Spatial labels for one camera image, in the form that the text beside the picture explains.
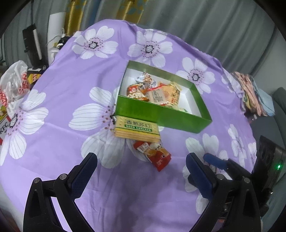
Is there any red white snack packet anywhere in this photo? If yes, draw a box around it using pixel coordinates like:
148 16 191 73
146 84 168 106

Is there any orange triangular snack packet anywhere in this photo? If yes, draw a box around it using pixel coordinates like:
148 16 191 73
127 83 149 102

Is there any yellow rice cracker packet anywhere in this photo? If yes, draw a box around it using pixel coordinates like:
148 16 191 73
161 82 181 106

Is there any red orange snack packet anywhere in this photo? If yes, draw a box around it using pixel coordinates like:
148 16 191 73
133 141 171 172

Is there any grey sofa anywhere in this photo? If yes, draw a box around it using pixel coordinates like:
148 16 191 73
251 87 285 231

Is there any folded clothes pile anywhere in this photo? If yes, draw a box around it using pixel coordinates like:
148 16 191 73
231 72 275 117

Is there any green cardboard box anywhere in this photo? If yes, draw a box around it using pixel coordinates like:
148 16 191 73
115 60 212 133

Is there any silver wrapped snack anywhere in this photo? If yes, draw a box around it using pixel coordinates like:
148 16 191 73
135 72 157 89

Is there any purple floral tablecloth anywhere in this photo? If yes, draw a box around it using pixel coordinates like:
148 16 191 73
1 19 256 231

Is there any grey curtain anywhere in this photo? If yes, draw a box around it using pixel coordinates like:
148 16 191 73
1 1 278 74

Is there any white red plastic bag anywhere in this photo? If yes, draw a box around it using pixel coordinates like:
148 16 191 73
1 60 29 116

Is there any white cylindrical appliance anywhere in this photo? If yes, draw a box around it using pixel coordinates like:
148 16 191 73
46 12 66 65

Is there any gold patterned curtain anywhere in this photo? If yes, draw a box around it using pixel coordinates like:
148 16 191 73
64 1 148 36

